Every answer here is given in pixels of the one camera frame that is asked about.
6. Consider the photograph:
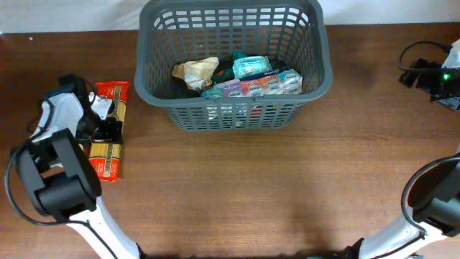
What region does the Kleenex tissue multipack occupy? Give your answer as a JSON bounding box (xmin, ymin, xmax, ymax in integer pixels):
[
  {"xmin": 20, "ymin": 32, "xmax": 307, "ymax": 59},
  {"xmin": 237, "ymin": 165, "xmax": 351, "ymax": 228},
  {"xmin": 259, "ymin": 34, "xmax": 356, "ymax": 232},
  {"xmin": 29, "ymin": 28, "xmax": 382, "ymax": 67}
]
[{"xmin": 201, "ymin": 68, "xmax": 303, "ymax": 99}]

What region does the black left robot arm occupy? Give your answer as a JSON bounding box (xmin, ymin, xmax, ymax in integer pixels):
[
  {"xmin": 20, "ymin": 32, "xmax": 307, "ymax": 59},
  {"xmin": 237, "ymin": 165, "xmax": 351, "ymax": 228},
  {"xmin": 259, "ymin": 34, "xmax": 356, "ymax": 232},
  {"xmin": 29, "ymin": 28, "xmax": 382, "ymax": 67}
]
[{"xmin": 4, "ymin": 74, "xmax": 145, "ymax": 258}]

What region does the grey plastic basket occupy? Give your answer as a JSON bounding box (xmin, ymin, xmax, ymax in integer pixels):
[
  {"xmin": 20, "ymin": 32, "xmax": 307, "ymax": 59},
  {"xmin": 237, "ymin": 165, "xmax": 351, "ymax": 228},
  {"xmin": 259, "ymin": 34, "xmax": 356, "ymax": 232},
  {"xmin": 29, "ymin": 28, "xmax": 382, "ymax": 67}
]
[{"xmin": 134, "ymin": 0, "xmax": 333, "ymax": 131}]

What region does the beige brown pouch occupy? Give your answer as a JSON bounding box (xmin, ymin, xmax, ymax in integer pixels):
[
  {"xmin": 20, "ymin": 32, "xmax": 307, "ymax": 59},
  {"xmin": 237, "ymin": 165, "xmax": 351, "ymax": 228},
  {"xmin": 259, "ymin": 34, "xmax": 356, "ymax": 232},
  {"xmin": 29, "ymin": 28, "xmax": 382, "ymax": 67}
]
[{"xmin": 172, "ymin": 57, "xmax": 219, "ymax": 91}]

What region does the San Remo spaghetti packet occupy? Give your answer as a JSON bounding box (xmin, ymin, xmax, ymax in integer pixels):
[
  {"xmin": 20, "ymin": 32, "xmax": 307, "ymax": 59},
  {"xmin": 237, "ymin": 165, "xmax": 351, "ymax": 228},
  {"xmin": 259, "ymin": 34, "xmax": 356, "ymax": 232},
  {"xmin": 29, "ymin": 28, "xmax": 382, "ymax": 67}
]
[{"xmin": 89, "ymin": 81, "xmax": 130, "ymax": 182}]

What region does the light blue tissue pack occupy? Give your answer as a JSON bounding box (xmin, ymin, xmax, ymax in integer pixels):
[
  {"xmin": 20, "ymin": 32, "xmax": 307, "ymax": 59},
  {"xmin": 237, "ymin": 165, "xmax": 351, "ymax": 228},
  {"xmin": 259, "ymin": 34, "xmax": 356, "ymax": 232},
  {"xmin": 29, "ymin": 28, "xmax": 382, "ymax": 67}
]
[{"xmin": 232, "ymin": 56, "xmax": 272, "ymax": 79}]

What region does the green coffee snack bag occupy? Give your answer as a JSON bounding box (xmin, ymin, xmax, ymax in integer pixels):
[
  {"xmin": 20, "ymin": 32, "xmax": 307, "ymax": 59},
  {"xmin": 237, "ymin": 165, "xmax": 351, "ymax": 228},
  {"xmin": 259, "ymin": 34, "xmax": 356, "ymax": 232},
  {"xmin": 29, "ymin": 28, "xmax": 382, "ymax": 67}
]
[{"xmin": 211, "ymin": 51, "xmax": 248, "ymax": 83}]

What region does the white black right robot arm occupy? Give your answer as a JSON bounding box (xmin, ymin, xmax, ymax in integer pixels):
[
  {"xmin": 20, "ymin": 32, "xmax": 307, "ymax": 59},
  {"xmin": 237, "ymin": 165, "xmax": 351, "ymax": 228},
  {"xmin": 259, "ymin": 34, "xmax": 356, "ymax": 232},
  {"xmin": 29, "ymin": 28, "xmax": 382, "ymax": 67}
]
[{"xmin": 332, "ymin": 42, "xmax": 459, "ymax": 259}]

